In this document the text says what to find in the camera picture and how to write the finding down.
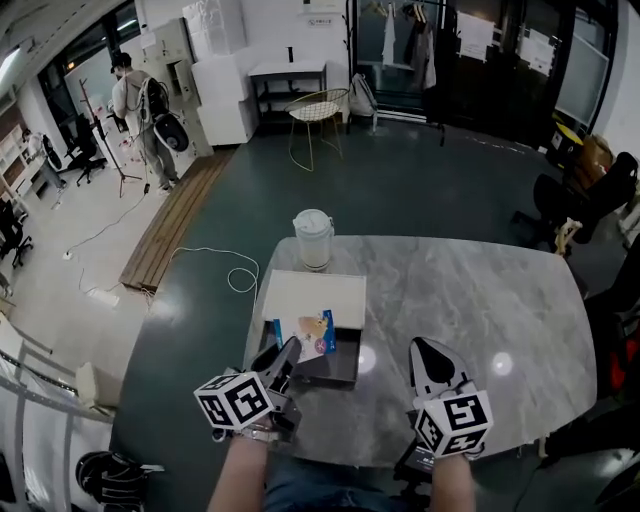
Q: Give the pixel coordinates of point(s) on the person's blue jeans legs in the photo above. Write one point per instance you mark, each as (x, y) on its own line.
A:
(325, 490)

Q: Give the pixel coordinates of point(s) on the beige metal locker cabinet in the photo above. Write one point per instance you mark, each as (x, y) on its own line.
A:
(167, 42)

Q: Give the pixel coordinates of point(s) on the large white foam box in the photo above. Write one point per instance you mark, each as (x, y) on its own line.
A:
(220, 80)
(227, 122)
(215, 27)

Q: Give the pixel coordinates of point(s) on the small white wall sign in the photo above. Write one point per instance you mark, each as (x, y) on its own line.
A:
(322, 22)

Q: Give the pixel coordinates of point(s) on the black tripod stand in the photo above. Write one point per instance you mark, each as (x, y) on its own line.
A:
(120, 165)

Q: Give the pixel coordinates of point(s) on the black box with white lid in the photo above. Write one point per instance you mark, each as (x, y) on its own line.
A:
(315, 295)

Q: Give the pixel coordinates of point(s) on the fluorescent ceiling light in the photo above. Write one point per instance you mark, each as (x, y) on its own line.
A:
(10, 65)

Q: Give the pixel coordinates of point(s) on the person's right forearm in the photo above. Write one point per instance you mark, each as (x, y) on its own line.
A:
(452, 485)

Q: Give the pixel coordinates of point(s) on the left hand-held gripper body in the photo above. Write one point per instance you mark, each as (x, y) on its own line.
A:
(235, 402)

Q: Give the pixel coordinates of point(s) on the grey hanging coat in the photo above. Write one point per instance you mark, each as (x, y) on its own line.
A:
(422, 55)

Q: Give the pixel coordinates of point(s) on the black gaming chair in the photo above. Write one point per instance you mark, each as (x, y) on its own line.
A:
(595, 200)

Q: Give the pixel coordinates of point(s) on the grey backpack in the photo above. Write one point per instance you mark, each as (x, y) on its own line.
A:
(362, 97)

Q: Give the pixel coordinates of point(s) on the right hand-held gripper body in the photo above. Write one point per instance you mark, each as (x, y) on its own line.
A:
(462, 417)

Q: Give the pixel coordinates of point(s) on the black clothes rack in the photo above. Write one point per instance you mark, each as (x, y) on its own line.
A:
(450, 75)

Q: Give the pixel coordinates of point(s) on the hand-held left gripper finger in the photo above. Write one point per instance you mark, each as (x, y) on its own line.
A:
(287, 365)
(265, 365)

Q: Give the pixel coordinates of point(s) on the yellow black crate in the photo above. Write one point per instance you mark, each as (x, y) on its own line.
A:
(565, 140)

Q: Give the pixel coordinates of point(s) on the black white striped backpack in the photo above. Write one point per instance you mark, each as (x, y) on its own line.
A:
(110, 480)

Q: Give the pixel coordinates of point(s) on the beige cardboard piece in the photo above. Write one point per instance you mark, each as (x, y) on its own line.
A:
(97, 387)

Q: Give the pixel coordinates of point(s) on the brown wooden platform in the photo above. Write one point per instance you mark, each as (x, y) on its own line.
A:
(170, 225)

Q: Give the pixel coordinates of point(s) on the brown paper bag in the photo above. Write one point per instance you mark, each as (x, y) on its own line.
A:
(597, 160)

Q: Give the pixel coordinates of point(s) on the white metal shelf rack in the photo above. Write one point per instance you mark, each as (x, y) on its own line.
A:
(45, 435)

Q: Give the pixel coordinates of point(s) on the black display device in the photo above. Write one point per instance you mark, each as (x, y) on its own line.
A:
(417, 457)

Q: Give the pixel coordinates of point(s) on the white paper sheet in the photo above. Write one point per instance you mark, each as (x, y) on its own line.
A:
(476, 37)
(537, 52)

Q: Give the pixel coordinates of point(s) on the black office chair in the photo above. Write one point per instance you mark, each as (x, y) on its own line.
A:
(15, 232)
(85, 150)

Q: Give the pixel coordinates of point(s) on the person's left forearm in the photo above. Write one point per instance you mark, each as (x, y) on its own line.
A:
(240, 475)

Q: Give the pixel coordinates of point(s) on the white bookshelf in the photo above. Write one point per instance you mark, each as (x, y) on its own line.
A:
(15, 160)

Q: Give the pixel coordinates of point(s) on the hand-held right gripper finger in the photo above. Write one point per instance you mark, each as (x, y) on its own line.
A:
(415, 387)
(462, 375)

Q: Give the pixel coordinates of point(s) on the white lidded jug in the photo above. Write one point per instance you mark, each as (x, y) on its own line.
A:
(312, 240)

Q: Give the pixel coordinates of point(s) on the white hanging garment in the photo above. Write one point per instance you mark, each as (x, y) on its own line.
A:
(389, 35)

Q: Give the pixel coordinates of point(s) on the wooden coat stand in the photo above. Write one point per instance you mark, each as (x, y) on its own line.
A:
(86, 100)

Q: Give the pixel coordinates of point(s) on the white wall notice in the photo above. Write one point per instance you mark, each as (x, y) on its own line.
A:
(319, 5)

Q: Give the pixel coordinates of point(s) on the white top side table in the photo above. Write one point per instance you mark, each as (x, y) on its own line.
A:
(287, 67)

